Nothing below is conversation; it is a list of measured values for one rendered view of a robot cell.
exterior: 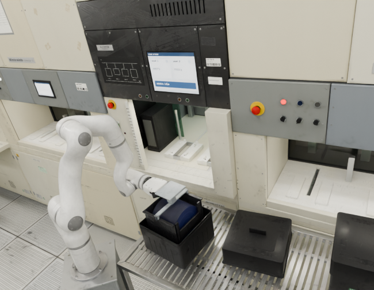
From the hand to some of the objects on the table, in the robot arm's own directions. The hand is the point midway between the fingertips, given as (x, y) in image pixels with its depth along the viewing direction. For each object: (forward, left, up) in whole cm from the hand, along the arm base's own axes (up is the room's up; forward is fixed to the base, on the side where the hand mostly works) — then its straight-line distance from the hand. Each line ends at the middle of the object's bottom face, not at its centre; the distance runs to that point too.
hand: (170, 193), depth 153 cm
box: (+70, -54, -33) cm, 94 cm away
